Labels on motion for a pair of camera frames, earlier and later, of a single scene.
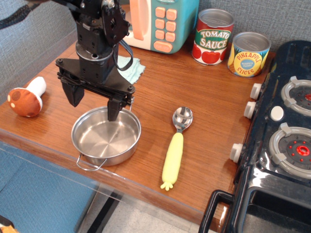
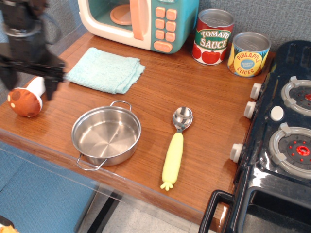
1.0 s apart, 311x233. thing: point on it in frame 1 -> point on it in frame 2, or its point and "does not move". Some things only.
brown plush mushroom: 26,102 does not move
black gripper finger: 113,108 -> 51,84
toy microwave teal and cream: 163,26 does not move
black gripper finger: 75,93 -> 8,75
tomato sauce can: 213,35 does not move
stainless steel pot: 100,141 does not move
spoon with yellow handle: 182,118 does not move
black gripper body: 96,70 -> 28,57
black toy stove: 272,192 does not move
